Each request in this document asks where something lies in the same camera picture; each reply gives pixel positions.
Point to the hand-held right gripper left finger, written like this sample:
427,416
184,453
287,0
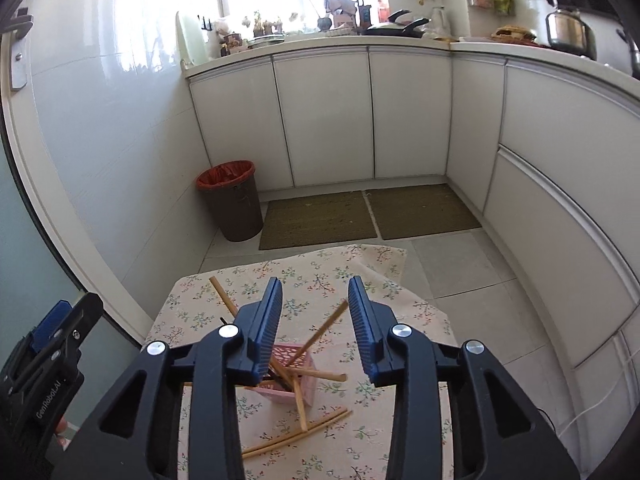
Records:
265,330

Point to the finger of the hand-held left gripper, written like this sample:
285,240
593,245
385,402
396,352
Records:
82,320
50,322

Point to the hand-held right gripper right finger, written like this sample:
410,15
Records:
362,330

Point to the wooden chopstick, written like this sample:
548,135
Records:
330,418
325,374
222,294
327,325
301,410
280,445

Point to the pink lattice basket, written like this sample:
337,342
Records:
310,391

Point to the person's left hand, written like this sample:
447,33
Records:
65,432

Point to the floral tablecloth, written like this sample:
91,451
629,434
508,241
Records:
320,285

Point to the frosted glass door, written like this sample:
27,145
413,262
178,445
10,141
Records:
30,260

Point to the olive woven floor mat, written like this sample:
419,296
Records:
420,210
315,220

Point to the brown trash bin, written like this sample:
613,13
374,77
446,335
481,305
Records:
235,210

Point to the red trash bag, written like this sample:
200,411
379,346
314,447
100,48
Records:
210,182

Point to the white kitchen cabinets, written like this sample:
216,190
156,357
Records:
325,110

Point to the metal dish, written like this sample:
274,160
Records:
267,41

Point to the white countertop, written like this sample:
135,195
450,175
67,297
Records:
320,40

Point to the pale green cutting board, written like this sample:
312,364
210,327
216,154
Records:
192,40

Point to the black frying pan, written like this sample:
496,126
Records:
395,27

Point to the row of small ornaments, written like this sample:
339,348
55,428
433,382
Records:
257,24

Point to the grey figurine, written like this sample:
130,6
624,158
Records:
340,5

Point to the plate of food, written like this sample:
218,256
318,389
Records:
512,34

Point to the steel kettle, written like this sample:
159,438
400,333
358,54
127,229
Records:
570,30

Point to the metal door bracket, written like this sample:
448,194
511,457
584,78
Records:
20,60

